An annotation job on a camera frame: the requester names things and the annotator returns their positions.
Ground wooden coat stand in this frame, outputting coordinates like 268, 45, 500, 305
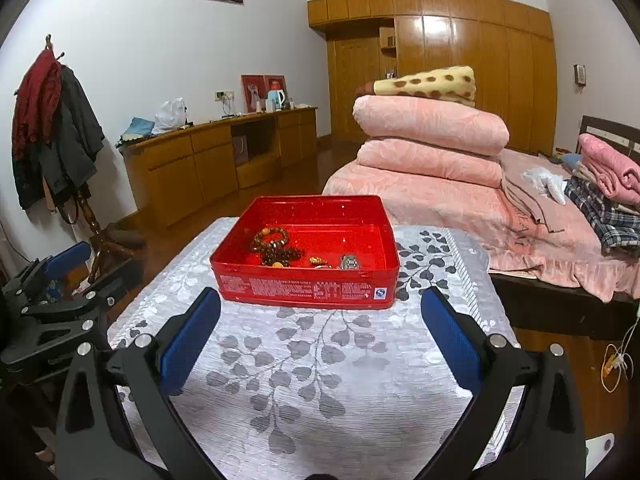
42, 34, 147, 285

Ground brown bead necklace gold pendant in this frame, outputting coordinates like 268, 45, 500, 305
257, 244, 334, 270

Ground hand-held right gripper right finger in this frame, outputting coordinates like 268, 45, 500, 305
414, 287, 586, 480

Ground wooden sideboard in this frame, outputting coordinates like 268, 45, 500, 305
122, 106, 319, 229

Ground yellow brown-spotted blanket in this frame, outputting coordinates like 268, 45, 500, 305
374, 65, 477, 108

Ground grey leaf pattern bedspread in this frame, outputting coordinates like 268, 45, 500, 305
107, 216, 526, 480

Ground large folded pink quilt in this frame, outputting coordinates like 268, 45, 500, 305
352, 94, 510, 157

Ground pink folded garment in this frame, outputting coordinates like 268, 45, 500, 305
577, 132, 640, 206

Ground brown bead bracelet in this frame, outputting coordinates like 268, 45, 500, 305
249, 226, 292, 257

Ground red tin box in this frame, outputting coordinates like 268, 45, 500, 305
209, 195, 401, 310

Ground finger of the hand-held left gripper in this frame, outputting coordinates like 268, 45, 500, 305
0, 241, 94, 311
70, 259, 144, 328

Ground dark wooden bed frame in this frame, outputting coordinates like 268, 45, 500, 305
487, 269, 640, 342

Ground plaid folded clothes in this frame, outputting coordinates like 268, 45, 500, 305
565, 175, 640, 254

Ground dark grey hanging coat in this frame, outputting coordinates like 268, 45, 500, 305
12, 64, 106, 212

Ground white plastic bag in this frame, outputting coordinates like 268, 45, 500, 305
152, 98, 189, 131

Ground white crumpled cloth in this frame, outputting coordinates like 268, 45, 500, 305
520, 167, 569, 206

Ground white charger cable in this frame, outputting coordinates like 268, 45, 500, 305
599, 300, 640, 394

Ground wooden wardrobe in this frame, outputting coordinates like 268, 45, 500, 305
306, 0, 558, 158

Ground dark red hanging garment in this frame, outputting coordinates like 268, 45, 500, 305
11, 49, 64, 162

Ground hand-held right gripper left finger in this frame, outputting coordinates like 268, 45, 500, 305
55, 287, 227, 480

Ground blue cloth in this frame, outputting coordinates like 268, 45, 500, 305
121, 117, 156, 137

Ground dark wooden headboard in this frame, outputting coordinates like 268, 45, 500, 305
577, 115, 640, 155

